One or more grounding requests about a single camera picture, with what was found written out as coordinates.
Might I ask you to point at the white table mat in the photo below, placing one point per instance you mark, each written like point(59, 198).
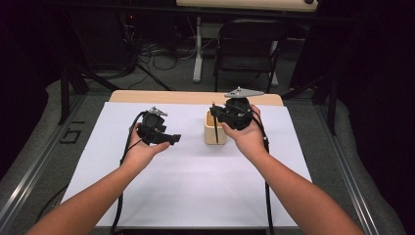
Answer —
point(195, 186)

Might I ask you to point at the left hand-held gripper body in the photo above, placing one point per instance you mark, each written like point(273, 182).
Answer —
point(150, 125)

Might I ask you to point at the person's right hand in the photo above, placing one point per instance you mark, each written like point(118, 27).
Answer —
point(249, 138)

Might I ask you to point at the cream square brush holder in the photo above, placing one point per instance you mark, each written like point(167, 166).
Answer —
point(210, 136)

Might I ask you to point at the black folding chair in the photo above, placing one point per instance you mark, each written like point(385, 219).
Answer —
point(248, 49)

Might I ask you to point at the white table leg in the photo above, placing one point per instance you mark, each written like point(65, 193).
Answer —
point(197, 49)

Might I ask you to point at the dark paintbrush with gold ferrule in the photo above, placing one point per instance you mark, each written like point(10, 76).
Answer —
point(216, 133)

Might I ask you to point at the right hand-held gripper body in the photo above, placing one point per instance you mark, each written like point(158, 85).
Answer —
point(238, 114)

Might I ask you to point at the person's left hand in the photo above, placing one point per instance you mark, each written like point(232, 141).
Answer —
point(143, 155)

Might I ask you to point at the aluminium floor rail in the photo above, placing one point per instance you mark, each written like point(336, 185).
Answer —
point(345, 169)
point(36, 169)

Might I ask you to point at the black stand legs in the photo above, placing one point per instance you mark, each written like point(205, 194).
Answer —
point(76, 81)
point(326, 94)

